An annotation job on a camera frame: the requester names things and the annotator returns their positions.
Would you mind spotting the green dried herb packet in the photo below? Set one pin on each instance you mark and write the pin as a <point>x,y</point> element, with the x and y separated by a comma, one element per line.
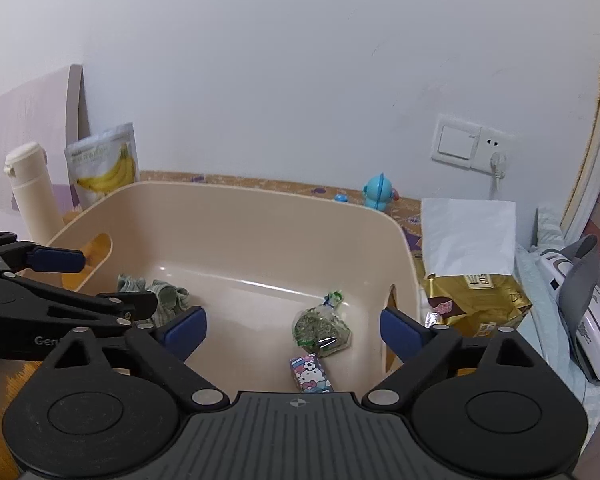
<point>319,330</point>

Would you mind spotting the green plaid cloth scrunchie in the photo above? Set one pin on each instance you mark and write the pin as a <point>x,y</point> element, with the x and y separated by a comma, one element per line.
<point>172,300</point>

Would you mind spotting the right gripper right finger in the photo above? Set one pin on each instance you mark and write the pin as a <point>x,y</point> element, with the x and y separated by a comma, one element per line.
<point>476,405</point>

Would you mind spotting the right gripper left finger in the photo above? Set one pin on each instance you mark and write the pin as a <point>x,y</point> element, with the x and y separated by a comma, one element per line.
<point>110,405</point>

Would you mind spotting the blue cartoon figurine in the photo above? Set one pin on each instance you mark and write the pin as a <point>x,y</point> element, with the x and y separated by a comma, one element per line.
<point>379,193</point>

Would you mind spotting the beige plastic storage bin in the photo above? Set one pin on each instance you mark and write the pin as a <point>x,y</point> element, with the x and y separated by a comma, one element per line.
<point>253,260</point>

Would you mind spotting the pink headboard panel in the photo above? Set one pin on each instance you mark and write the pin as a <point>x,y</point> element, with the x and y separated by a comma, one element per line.
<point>45,110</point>

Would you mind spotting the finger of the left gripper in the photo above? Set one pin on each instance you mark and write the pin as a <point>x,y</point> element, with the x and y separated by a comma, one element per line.
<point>27,303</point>
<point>18,255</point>

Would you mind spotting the white thermos bottle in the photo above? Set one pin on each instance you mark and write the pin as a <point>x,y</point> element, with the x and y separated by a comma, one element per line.
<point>26,169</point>

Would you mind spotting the gold foil tissue box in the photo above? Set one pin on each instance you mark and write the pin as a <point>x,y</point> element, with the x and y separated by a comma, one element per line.
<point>476,305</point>

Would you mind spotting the small Hello Kitty card box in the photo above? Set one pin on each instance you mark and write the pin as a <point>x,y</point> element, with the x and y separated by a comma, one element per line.
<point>309,375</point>

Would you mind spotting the white pink device with strap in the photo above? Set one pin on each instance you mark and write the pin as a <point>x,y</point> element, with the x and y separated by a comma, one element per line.
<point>572,275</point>

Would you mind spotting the small blue yellow toy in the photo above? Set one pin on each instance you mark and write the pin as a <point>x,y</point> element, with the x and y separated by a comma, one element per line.
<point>341,198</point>

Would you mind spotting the white tissue sheet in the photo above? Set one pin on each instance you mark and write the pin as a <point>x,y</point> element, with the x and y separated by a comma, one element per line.
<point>463,237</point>

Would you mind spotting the white wall switch socket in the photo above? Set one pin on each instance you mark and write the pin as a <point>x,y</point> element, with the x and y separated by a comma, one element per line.
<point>468,145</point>

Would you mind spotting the light blue bedding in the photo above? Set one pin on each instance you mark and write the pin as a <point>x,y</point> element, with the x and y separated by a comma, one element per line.
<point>542,325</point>

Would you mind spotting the banana chips snack bag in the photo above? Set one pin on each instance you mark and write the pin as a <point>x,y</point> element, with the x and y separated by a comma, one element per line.
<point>98,165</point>

